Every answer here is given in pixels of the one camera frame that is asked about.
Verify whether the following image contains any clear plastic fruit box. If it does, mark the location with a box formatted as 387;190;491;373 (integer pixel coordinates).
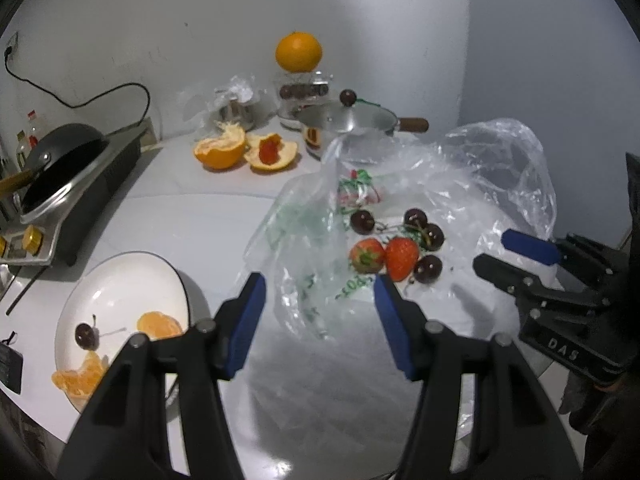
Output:
275;70;335;111

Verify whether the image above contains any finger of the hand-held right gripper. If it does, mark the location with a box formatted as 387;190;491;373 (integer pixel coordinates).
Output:
472;253;596;312
501;228;608;282

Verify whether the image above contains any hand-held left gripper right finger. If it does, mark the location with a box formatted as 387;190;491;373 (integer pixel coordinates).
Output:
373;274;583;480

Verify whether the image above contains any steel pot with wooden handle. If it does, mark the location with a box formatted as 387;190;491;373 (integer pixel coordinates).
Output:
300;117;430;161

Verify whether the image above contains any half orange with torn peel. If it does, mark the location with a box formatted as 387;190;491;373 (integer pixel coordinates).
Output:
194;121;247;170

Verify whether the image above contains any dark thin stick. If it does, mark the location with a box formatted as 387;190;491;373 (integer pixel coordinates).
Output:
5;267;48;316

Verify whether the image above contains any clear plastic bag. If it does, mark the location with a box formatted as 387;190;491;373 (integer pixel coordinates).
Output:
242;117;558;441

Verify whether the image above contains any crumpled clear plastic wrap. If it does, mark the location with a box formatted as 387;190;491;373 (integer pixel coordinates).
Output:
177;74;273;126

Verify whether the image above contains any small peeled orange segment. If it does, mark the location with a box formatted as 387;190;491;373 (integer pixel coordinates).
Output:
136;311;184;339

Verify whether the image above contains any empty orange peel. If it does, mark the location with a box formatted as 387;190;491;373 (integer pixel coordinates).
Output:
244;132;299;173

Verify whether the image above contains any steel cup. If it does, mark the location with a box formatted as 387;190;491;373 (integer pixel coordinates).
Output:
215;89;261;131

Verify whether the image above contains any black wok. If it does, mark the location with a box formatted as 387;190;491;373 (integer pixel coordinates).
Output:
0;123;111;211

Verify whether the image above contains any white plate with black rim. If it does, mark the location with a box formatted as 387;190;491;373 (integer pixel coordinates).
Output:
54;251;191;413

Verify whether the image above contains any large peeled orange segment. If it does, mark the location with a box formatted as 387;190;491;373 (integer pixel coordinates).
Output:
51;351;111;401

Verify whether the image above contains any black flat device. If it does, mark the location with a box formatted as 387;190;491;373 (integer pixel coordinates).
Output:
0;342;25;395

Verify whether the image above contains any clear bottle with red cap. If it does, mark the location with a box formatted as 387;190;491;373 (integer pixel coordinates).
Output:
26;110;46;148

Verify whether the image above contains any clear bottle with dark cap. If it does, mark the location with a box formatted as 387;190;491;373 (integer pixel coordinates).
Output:
14;130;32;171

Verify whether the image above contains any black cooker power cable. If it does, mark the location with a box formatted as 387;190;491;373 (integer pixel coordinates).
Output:
4;50;152;128

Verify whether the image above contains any dark red cherry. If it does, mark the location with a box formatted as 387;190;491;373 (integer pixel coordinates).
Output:
414;255;443;284
403;207;429;231
419;223;446;252
349;209;376;235
74;323;101;352

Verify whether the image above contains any whole orange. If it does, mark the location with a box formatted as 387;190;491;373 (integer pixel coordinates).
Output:
275;31;323;73

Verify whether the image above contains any person's right hand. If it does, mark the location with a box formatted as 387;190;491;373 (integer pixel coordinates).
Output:
557;374;602;437

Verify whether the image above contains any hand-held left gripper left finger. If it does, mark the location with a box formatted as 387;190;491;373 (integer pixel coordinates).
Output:
57;271;267;480

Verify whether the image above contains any induction cooker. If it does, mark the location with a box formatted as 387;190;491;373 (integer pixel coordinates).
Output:
0;117;151;267

